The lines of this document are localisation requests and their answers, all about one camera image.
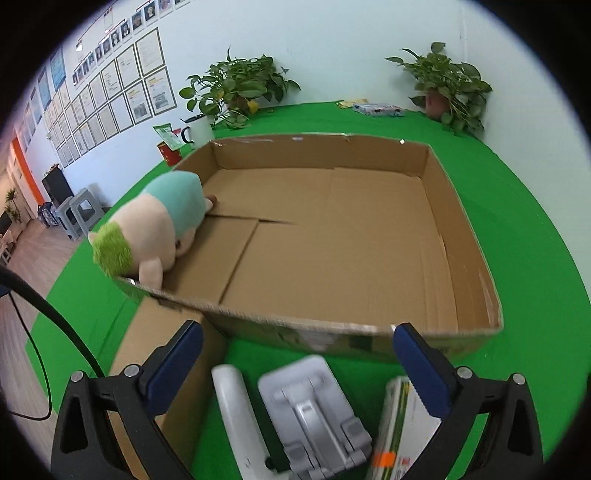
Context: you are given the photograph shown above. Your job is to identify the small cardboard divider box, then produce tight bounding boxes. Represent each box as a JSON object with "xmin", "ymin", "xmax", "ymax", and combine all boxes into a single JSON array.
[{"xmin": 111, "ymin": 298, "xmax": 228, "ymax": 467}]

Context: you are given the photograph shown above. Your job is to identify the white handheld fan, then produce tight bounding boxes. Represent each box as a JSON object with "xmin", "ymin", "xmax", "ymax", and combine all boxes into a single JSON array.
[{"xmin": 211, "ymin": 364, "xmax": 280, "ymax": 480}]

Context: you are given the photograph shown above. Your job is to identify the white folding phone stand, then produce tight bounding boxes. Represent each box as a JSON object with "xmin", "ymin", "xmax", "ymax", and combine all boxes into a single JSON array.
[{"xmin": 257, "ymin": 355, "xmax": 372, "ymax": 479}]

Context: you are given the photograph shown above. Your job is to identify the green white paper box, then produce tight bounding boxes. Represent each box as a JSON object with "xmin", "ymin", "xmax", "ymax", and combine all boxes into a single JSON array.
[{"xmin": 366, "ymin": 376, "xmax": 441, "ymax": 480}]

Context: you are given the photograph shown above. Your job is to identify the green table cloth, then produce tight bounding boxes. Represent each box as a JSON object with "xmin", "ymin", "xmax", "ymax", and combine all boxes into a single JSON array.
[{"xmin": 32, "ymin": 103, "xmax": 590, "ymax": 479}]

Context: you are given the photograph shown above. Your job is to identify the plush doll green hair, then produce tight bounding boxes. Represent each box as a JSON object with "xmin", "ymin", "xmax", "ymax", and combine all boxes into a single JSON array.
[{"xmin": 88, "ymin": 170, "xmax": 217, "ymax": 289}]

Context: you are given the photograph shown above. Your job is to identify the grey plastic stool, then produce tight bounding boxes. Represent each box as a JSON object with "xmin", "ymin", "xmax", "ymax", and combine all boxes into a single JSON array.
[{"xmin": 56, "ymin": 188, "xmax": 104, "ymax": 240}]

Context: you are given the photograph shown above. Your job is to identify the large cardboard tray box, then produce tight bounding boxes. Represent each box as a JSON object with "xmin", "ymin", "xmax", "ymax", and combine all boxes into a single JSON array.
[{"xmin": 118, "ymin": 133, "xmax": 504, "ymax": 360}]

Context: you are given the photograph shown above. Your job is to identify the red cup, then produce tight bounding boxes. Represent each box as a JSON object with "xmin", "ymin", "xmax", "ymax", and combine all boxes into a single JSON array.
[{"xmin": 157, "ymin": 142, "xmax": 182, "ymax": 167}]

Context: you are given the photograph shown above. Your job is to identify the green white packet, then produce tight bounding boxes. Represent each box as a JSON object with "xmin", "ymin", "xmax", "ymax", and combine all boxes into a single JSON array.
[{"xmin": 153, "ymin": 123, "xmax": 184, "ymax": 151}]

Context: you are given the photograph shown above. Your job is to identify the white enamel mug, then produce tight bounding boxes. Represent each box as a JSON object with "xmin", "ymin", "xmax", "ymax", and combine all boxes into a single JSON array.
[{"xmin": 180, "ymin": 114, "xmax": 214, "ymax": 149}]

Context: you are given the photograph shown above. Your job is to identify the right potted green plant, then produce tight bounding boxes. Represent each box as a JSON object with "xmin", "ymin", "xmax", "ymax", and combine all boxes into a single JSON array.
[{"xmin": 385, "ymin": 41, "xmax": 493, "ymax": 136}]

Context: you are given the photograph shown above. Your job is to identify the potted green plant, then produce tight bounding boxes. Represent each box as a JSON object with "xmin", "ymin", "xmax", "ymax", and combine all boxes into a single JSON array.
[
  {"xmin": 385, "ymin": 41, "xmax": 493, "ymax": 136},
  {"xmin": 178, "ymin": 55, "xmax": 301, "ymax": 130}
]

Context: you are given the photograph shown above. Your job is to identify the patterned pencil case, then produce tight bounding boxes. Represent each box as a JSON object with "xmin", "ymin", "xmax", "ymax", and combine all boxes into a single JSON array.
[{"xmin": 353, "ymin": 103, "xmax": 405, "ymax": 117}]

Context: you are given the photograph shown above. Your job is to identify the yellow paper item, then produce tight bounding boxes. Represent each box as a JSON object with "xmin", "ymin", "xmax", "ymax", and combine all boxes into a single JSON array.
[{"xmin": 337, "ymin": 98, "xmax": 367, "ymax": 109}]

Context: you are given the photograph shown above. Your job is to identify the left potted green plant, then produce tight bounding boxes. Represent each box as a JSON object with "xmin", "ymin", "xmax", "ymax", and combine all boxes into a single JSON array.
[{"xmin": 178, "ymin": 55, "xmax": 301, "ymax": 130}]

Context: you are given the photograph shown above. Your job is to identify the black cable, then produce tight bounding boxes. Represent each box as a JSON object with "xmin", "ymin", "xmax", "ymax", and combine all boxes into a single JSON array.
[{"xmin": 0, "ymin": 264, "xmax": 106, "ymax": 422}]

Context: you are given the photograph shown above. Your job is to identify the framed certificates on wall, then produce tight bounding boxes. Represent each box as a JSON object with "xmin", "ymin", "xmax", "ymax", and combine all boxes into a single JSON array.
[{"xmin": 11, "ymin": 1, "xmax": 186, "ymax": 167}]

